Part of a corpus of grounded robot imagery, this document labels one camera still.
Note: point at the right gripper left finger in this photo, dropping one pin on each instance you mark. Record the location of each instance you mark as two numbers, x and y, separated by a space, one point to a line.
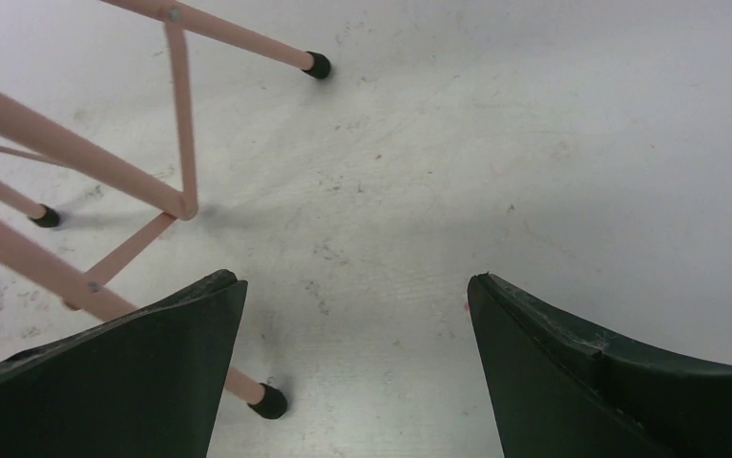
147 384

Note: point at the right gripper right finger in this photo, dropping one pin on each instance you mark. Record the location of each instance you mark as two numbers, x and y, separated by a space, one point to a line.
562 386

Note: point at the pink folding music stand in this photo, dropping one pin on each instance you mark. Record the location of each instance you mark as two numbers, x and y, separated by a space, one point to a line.
103 73

